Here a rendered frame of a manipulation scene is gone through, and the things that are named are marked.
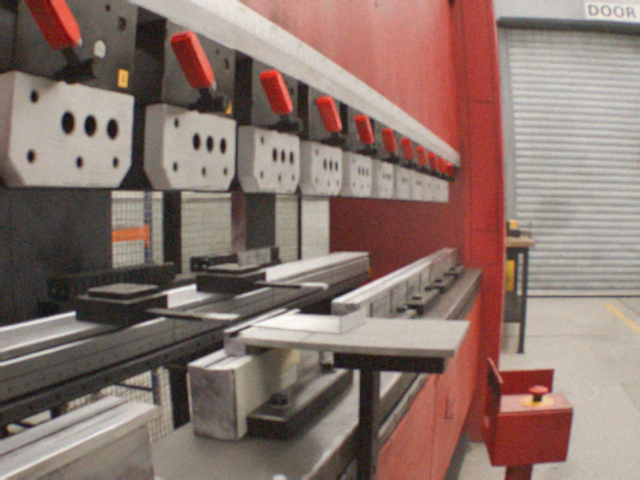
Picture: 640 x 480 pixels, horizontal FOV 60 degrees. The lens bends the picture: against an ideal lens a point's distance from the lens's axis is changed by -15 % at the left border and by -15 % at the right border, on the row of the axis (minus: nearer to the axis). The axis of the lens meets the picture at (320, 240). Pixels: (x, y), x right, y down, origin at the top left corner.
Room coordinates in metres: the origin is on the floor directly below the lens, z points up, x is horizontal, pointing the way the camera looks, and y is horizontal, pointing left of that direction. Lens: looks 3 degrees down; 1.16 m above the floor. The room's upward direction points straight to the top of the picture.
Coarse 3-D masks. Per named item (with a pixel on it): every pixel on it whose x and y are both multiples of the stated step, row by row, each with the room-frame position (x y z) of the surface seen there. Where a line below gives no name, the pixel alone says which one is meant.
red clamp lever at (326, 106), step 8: (320, 104) 0.91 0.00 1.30; (328, 104) 0.90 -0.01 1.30; (320, 112) 0.92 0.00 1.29; (328, 112) 0.92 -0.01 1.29; (336, 112) 0.93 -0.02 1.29; (328, 120) 0.93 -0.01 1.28; (336, 120) 0.93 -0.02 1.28; (328, 128) 0.94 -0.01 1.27; (336, 128) 0.94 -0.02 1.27; (328, 136) 0.97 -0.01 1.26; (336, 136) 0.96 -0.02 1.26; (344, 136) 0.96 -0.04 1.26; (328, 144) 0.97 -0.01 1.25; (336, 144) 0.96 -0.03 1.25; (344, 144) 0.96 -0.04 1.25
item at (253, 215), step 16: (240, 208) 0.80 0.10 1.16; (256, 208) 0.83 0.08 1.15; (272, 208) 0.89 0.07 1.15; (240, 224) 0.80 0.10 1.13; (256, 224) 0.83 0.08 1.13; (272, 224) 0.89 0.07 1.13; (240, 240) 0.80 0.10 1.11; (256, 240) 0.83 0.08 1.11; (272, 240) 0.89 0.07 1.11; (240, 256) 0.81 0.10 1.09; (256, 256) 0.86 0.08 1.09
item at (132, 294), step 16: (96, 288) 0.92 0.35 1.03; (112, 288) 0.92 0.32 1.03; (128, 288) 0.93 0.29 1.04; (144, 288) 0.93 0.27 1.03; (80, 304) 0.89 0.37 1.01; (96, 304) 0.88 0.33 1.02; (112, 304) 0.87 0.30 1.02; (128, 304) 0.87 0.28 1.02; (144, 304) 0.91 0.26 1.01; (160, 304) 0.95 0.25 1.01; (80, 320) 0.89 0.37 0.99; (96, 320) 0.88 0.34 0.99; (112, 320) 0.87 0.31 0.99; (128, 320) 0.86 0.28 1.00; (144, 320) 0.90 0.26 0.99; (192, 320) 0.87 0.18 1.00; (208, 320) 0.86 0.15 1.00; (224, 320) 0.86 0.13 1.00; (240, 320) 0.88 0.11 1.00
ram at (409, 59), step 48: (144, 0) 0.52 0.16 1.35; (240, 0) 0.71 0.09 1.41; (288, 0) 0.85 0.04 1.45; (336, 0) 1.07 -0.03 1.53; (384, 0) 1.44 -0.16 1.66; (432, 0) 2.25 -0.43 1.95; (240, 48) 0.71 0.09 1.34; (336, 48) 1.07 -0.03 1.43; (384, 48) 1.42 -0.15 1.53; (432, 48) 2.17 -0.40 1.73; (336, 96) 1.07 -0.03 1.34; (384, 96) 1.41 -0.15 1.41; (432, 96) 2.11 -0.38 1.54; (432, 144) 2.07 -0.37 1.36
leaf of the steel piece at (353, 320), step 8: (360, 312) 0.83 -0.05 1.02; (296, 320) 0.87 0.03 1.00; (304, 320) 0.87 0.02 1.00; (312, 320) 0.87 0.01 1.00; (320, 320) 0.87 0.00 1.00; (328, 320) 0.87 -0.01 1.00; (336, 320) 0.87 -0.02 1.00; (344, 320) 0.78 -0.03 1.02; (352, 320) 0.81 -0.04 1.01; (360, 320) 0.83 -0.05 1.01; (280, 328) 0.81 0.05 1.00; (288, 328) 0.81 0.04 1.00; (296, 328) 0.81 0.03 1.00; (304, 328) 0.81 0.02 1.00; (312, 328) 0.81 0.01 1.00; (320, 328) 0.81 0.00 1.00; (328, 328) 0.81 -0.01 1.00; (336, 328) 0.81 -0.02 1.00; (344, 328) 0.78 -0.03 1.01; (352, 328) 0.81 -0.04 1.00
